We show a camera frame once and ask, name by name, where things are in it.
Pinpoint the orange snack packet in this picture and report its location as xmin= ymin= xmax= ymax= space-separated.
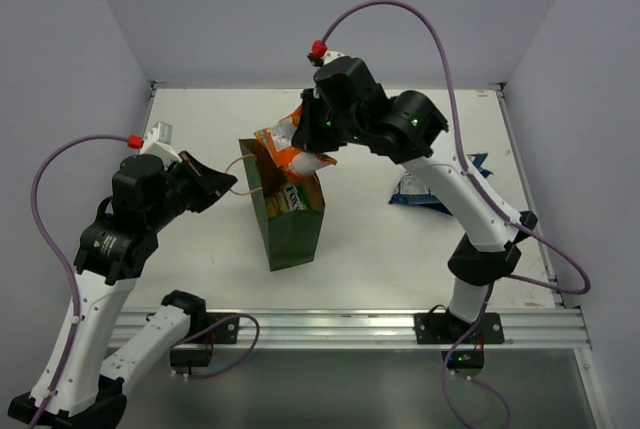
xmin=254 ymin=106 xmax=338 ymax=181

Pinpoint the green paper bag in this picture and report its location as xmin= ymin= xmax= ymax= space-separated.
xmin=238 ymin=139 xmax=325 ymax=272

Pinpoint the blue snack packet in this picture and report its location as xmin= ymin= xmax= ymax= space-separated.
xmin=389 ymin=172 xmax=440 ymax=206
xmin=434 ymin=152 xmax=494 ymax=216

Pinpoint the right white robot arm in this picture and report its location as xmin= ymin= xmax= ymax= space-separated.
xmin=292 ymin=55 xmax=537 ymax=324

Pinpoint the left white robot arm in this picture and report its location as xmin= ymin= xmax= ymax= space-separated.
xmin=8 ymin=151 xmax=237 ymax=428

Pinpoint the green white snack bar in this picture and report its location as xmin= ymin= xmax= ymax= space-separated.
xmin=277 ymin=183 xmax=309 ymax=213

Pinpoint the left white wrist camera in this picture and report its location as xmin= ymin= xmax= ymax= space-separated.
xmin=127 ymin=122 xmax=179 ymax=167

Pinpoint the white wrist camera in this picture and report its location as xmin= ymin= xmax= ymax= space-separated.
xmin=127 ymin=122 xmax=179 ymax=167
xmin=307 ymin=39 xmax=347 ymax=68

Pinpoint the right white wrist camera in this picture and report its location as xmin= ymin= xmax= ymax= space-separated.
xmin=307 ymin=39 xmax=347 ymax=68

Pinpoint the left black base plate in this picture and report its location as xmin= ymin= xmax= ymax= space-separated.
xmin=169 ymin=311 xmax=239 ymax=373

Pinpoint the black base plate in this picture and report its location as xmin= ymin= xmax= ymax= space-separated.
xmin=413 ymin=304 xmax=506 ymax=377
xmin=169 ymin=311 xmax=239 ymax=373

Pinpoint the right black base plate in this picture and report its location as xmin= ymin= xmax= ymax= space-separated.
xmin=413 ymin=304 xmax=506 ymax=377

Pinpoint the aluminium mounting rail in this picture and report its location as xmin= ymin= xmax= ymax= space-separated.
xmin=107 ymin=307 xmax=591 ymax=350

